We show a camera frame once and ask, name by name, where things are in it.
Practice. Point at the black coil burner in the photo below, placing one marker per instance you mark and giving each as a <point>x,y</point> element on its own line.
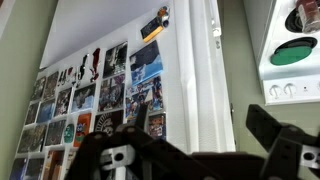
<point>293,22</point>

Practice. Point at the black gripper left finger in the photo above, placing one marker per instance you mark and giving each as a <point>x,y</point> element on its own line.
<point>131,147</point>

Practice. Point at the white refrigerator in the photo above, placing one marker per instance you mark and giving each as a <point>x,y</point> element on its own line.
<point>179,75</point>

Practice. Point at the yellow black fridge magnet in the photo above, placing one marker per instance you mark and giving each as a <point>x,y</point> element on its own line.
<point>151,29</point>

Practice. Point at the white electric stove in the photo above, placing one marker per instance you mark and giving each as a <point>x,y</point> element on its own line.
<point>288,84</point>

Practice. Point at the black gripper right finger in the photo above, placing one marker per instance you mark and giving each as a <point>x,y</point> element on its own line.
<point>288,146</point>

